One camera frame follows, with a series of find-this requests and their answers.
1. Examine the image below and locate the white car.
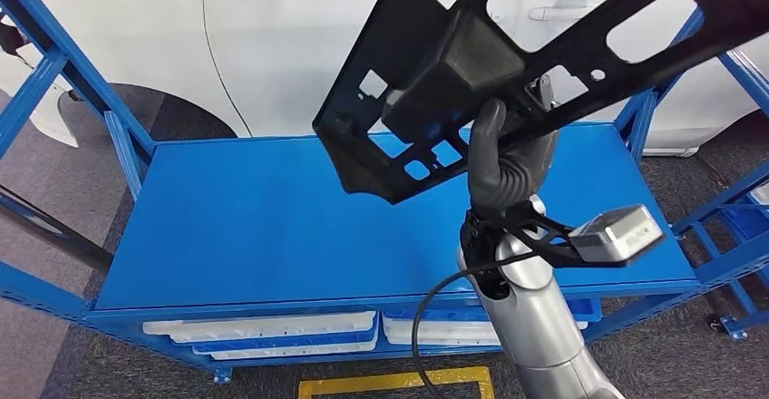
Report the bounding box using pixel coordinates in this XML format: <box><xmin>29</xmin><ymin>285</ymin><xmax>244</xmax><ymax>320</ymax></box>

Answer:
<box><xmin>0</xmin><ymin>0</ymin><xmax>769</xmax><ymax>159</ymax></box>

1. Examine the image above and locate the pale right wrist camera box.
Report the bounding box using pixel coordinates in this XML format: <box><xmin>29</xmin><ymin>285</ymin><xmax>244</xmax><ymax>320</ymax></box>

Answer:
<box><xmin>567</xmin><ymin>203</ymin><xmax>665</xmax><ymax>266</ymax></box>

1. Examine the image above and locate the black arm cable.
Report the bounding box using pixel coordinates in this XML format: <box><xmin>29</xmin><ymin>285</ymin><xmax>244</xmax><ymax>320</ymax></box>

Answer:
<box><xmin>411</xmin><ymin>250</ymin><xmax>545</xmax><ymax>399</ymax></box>

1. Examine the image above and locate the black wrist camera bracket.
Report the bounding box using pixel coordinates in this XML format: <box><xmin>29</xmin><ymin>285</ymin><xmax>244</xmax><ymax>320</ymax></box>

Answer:
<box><xmin>461</xmin><ymin>200</ymin><xmax>608</xmax><ymax>270</ymax></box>

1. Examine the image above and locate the long black bar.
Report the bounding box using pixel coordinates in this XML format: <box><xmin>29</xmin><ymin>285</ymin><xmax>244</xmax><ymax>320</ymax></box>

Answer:
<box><xmin>0</xmin><ymin>184</ymin><xmax>115</xmax><ymax>275</ymax></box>

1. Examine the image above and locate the yellow floor tape square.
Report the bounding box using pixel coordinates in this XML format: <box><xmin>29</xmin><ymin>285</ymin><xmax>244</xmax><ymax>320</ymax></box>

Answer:
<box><xmin>297</xmin><ymin>365</ymin><xmax>496</xmax><ymax>399</ymax></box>

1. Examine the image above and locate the black plastic panel part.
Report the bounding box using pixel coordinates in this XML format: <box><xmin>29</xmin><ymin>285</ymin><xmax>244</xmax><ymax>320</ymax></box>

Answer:
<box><xmin>312</xmin><ymin>0</ymin><xmax>769</xmax><ymax>205</ymax></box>

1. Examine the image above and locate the white plastic storage bin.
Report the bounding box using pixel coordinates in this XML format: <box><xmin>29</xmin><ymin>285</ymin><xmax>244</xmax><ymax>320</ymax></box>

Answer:
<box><xmin>382</xmin><ymin>315</ymin><xmax>590</xmax><ymax>344</ymax></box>
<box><xmin>191</xmin><ymin>333</ymin><xmax>381</xmax><ymax>363</ymax></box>
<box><xmin>142</xmin><ymin>310</ymin><xmax>378</xmax><ymax>345</ymax></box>
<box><xmin>387</xmin><ymin>336</ymin><xmax>502</xmax><ymax>348</ymax></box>

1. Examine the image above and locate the blue metal shelf rack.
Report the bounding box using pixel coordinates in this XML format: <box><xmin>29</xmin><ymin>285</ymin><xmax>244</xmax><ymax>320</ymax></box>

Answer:
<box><xmin>671</xmin><ymin>161</ymin><xmax>769</xmax><ymax>342</ymax></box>
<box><xmin>0</xmin><ymin>0</ymin><xmax>769</xmax><ymax>385</ymax></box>

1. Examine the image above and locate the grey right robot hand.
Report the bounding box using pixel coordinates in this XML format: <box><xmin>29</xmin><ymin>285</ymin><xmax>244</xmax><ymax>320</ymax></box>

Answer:
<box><xmin>467</xmin><ymin>74</ymin><xmax>560</xmax><ymax>211</ymax></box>

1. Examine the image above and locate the blue plastic storage bin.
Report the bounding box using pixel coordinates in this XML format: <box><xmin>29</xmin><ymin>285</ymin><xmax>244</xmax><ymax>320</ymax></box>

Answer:
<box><xmin>172</xmin><ymin>323</ymin><xmax>381</xmax><ymax>356</ymax></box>
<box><xmin>383</xmin><ymin>297</ymin><xmax>604</xmax><ymax>326</ymax></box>

